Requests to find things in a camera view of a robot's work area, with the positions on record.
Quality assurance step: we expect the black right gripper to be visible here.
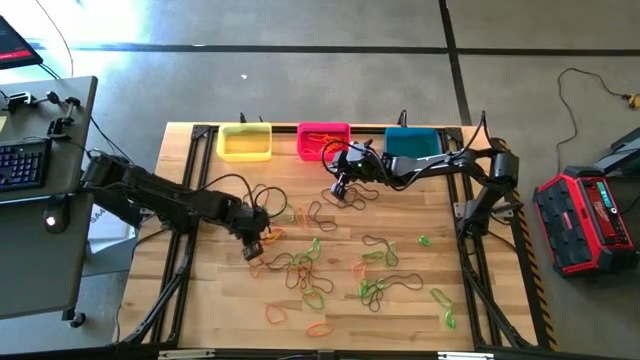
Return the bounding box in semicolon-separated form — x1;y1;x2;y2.
329;149;361;200

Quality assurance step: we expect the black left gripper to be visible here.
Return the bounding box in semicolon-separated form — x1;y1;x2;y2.
227;202;271;261

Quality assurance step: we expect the pink plastic basket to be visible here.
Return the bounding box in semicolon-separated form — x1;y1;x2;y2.
296;121;352;162

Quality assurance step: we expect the blue plastic basket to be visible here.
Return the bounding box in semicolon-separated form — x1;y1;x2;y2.
383;126;443;162

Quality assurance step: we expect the yellow plastic basket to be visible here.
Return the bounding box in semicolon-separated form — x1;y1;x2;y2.
216;121;274;163

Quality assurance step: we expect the black computer mouse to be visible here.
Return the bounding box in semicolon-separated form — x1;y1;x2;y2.
42;194;71;235

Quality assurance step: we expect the yellow black hazard strip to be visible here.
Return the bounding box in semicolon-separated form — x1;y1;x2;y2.
492;137;559;351

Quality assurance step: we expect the grey side desk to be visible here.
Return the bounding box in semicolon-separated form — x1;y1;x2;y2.
0;75;99;321

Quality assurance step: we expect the black desk clamp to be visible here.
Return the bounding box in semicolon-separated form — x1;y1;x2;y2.
5;90;61;114
46;95;82;140

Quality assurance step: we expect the red and black power station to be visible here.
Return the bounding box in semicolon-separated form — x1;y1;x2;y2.
532;165;639;279

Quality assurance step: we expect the black backlit keyboard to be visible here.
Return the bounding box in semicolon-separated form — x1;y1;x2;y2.
0;138;53;194

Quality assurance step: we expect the grey equipment case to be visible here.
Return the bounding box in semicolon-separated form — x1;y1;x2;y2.
593;125;640;177

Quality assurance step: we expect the black monitor with red stripe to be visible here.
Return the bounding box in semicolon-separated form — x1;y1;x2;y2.
0;14;44;71

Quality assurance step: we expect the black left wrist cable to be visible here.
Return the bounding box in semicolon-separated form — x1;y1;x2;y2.
198;172;289;222

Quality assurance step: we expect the black aluminium table frame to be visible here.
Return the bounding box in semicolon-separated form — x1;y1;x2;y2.
110;122;539;360

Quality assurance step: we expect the silver metal bracket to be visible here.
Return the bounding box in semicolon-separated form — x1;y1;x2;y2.
437;351;495;360
157;348;217;360

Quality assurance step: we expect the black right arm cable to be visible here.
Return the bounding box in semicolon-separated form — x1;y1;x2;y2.
459;110;489;151

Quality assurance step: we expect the black desk cable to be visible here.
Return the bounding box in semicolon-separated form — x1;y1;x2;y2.
88;115;137;169

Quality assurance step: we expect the black floor cable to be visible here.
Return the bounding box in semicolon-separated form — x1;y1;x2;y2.
555;67;632;162

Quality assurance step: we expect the thin grey floor cable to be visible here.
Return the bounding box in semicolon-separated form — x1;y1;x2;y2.
33;0;76;79

